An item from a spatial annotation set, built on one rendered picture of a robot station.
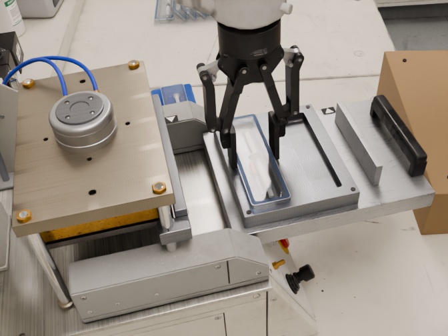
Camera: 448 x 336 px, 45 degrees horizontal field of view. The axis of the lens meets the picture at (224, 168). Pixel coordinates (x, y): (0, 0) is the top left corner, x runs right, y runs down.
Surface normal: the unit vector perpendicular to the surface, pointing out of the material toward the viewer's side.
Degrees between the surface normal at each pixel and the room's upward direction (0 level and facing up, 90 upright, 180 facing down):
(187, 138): 90
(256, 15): 92
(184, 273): 90
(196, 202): 0
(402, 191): 0
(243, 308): 90
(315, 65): 0
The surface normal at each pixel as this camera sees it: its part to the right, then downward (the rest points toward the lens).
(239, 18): -0.28, 0.72
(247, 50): -0.07, 0.72
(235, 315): 0.23, 0.69
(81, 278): -0.06, -0.69
